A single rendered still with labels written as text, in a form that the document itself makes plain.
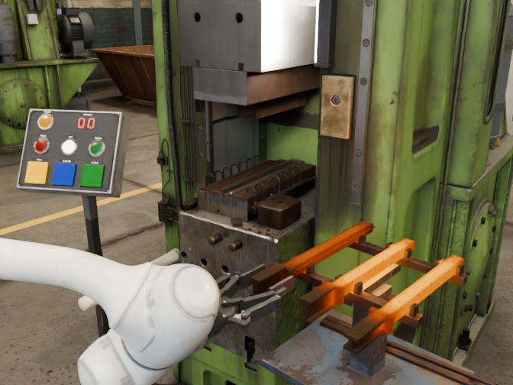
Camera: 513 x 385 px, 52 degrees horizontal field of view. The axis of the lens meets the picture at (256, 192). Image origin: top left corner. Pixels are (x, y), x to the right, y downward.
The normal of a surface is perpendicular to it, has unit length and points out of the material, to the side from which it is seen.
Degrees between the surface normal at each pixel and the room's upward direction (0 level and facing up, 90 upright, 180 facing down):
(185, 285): 52
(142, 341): 104
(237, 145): 90
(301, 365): 0
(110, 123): 60
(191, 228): 90
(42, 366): 0
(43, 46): 79
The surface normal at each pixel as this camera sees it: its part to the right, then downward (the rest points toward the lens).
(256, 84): 0.82, 0.19
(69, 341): 0.00, -0.94
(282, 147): -0.57, 0.28
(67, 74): 0.65, 0.26
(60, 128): -0.15, -0.18
